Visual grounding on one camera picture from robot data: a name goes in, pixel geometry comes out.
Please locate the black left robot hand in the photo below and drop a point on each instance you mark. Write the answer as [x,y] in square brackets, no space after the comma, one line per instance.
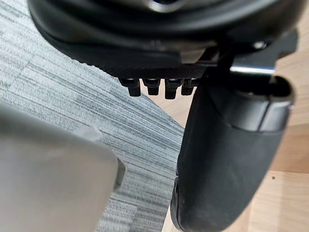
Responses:
[224,149]

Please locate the silver left robot leg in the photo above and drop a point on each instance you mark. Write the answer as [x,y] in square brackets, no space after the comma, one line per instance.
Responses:
[48,174]

